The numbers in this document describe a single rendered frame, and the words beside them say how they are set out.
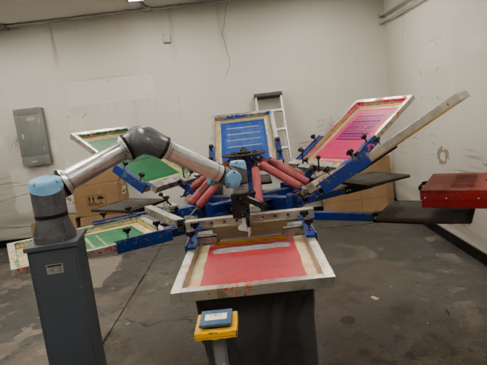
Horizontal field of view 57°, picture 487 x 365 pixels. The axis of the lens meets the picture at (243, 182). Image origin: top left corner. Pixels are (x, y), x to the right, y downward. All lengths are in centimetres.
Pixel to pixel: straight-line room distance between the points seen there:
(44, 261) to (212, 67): 481
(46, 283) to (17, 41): 545
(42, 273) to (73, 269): 11
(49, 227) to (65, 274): 18
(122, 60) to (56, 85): 96
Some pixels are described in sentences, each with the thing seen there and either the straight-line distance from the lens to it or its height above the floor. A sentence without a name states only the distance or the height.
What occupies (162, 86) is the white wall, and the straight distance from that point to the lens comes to 632.
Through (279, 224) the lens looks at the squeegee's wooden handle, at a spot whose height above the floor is 104.
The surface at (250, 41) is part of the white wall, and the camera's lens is 627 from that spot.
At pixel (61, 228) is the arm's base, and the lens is 176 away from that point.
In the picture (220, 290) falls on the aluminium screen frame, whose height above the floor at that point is 98.
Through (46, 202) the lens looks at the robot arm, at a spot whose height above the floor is 135.
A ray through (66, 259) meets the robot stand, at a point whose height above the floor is 114.
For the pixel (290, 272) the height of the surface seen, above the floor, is 96.
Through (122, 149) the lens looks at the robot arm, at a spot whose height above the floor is 149.
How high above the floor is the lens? 160
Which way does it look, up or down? 9 degrees down
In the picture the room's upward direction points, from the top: 6 degrees counter-clockwise
